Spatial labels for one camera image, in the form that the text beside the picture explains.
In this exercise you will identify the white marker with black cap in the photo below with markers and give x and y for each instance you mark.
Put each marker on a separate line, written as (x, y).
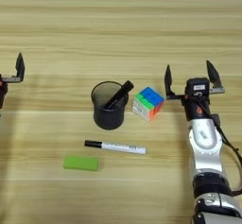
(121, 147)

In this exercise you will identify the colourful puzzle cube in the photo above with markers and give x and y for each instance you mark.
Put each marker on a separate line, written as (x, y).
(149, 103)

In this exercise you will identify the black box with white label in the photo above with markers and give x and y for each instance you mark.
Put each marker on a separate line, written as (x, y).
(197, 87)

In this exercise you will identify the black mesh pen cup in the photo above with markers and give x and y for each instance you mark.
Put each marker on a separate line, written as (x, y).
(108, 119)

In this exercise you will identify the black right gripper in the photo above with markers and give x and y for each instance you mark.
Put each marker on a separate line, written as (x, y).
(193, 108)

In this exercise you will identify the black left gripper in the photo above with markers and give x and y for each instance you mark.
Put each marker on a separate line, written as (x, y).
(2, 92)

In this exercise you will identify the green rectangular eraser block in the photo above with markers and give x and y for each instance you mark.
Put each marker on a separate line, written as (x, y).
(81, 163)

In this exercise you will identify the black marker pen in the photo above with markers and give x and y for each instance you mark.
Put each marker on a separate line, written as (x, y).
(121, 92)

